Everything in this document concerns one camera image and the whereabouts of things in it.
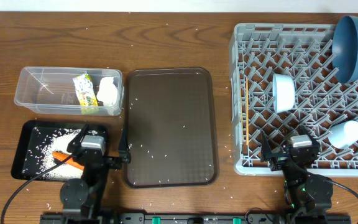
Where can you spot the light blue rice bowl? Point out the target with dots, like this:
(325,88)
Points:
(283,93)

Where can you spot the white napkin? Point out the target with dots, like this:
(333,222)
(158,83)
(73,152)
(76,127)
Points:
(107,91)

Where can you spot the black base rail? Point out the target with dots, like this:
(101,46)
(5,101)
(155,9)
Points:
(140,218)

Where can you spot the blue plate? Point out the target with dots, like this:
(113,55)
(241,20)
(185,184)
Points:
(345,49)

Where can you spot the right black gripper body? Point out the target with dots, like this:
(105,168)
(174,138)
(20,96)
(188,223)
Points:
(279,159)

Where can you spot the wooden chopstick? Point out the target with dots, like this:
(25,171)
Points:
(247,112)

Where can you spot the green yellow snack wrapper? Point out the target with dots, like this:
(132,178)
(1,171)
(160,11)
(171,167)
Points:
(85,94)

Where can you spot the grey dishwasher rack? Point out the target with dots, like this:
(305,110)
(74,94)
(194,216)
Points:
(303,52)

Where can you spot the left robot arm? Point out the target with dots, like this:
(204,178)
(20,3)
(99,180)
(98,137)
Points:
(81,198)

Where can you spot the light blue cup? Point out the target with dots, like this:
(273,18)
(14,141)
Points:
(344,134)

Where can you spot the brown serving tray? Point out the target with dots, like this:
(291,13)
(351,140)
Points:
(171,128)

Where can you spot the black plastic tray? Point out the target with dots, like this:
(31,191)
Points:
(24,140)

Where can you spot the pile of white rice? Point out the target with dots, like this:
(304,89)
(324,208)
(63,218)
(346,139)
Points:
(44,143)

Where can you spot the clear plastic bin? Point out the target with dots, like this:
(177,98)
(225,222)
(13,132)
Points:
(50,90)

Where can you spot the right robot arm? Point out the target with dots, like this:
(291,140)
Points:
(308,194)

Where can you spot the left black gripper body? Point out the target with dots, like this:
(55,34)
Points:
(115,164)

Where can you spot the orange carrot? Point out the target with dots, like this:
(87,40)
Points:
(64,157)

